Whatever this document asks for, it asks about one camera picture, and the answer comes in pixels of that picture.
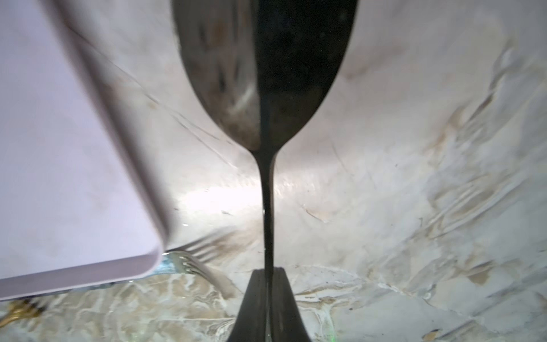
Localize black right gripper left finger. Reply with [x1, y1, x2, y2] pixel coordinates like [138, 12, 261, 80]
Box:
[226, 269, 266, 342]

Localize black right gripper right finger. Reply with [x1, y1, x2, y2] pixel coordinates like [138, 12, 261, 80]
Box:
[270, 267, 311, 342]

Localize all silver fork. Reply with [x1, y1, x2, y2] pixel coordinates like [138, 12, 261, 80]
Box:
[154, 250, 236, 299]

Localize ornate gold fork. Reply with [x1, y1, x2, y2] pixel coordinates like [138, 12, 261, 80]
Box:
[0, 299, 47, 328]

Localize dark black spoon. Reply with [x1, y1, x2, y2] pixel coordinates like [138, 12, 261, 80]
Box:
[170, 0, 359, 342]

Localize lilac plastic tray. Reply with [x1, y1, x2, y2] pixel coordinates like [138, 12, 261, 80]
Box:
[1, 1, 165, 301]

